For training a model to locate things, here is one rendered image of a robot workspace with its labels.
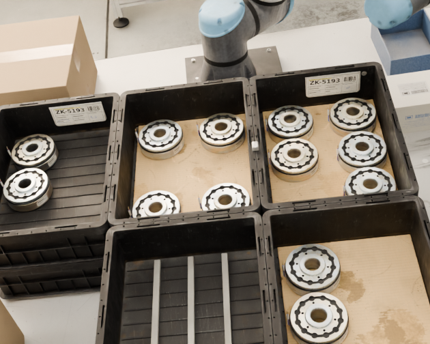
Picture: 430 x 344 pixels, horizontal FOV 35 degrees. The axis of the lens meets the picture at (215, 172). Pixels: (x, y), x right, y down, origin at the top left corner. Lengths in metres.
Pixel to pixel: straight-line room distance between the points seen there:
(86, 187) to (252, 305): 0.49
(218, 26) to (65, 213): 0.59
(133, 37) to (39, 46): 1.55
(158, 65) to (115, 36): 1.42
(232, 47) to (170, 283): 0.67
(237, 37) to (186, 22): 1.71
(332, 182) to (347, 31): 0.72
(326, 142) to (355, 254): 0.31
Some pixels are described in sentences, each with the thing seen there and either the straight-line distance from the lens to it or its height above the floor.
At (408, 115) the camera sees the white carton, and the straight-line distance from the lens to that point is 1.74.
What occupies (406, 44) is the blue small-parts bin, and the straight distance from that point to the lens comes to 2.04.
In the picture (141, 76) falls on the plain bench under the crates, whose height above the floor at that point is 0.70.
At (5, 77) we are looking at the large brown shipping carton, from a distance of 1.84.
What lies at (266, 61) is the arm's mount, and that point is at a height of 0.74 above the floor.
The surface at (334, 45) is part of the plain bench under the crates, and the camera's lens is 2.04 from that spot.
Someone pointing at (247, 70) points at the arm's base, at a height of 0.80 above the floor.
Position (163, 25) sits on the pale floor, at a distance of 3.45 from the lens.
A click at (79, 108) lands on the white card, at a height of 0.91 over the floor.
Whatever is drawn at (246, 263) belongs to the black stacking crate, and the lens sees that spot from 1.37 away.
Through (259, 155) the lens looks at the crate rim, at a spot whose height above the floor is 0.93.
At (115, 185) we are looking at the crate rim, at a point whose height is 0.92.
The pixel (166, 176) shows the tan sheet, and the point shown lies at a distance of 1.54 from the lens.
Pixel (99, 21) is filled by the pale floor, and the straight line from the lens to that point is 3.59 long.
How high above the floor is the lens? 1.94
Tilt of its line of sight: 47 degrees down
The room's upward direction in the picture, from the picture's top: 11 degrees counter-clockwise
